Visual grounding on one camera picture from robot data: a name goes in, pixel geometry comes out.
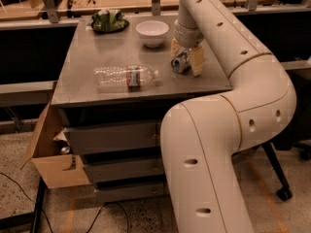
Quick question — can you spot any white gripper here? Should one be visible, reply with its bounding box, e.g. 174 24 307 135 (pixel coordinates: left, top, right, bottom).
170 19 204 77

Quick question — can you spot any redbull can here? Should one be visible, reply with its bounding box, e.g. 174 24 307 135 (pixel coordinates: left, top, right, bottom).
171 50 191 74

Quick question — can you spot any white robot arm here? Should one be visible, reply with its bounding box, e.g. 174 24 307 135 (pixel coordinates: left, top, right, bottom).
160 0 296 233

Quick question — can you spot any white bowl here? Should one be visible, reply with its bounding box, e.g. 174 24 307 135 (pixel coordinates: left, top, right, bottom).
136 20 169 48

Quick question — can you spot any can inside cardboard box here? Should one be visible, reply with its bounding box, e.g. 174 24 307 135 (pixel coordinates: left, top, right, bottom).
60 147 71 155

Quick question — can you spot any clear plastic water bottle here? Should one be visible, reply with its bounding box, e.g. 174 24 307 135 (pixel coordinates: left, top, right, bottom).
93 65 159 92

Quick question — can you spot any grey drawer cabinet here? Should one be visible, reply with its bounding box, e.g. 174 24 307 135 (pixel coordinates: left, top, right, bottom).
52 15 230 202

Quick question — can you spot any black office chair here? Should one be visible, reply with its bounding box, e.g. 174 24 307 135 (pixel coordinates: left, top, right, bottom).
259 141 311 202

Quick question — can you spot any cardboard box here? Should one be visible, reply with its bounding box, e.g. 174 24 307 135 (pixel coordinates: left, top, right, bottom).
20 82 89 188

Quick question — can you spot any black metal stand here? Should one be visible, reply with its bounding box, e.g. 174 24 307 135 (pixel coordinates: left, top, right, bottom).
0 179 47 233

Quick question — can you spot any black floor cable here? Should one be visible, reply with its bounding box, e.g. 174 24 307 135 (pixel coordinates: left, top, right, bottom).
0 171 131 233

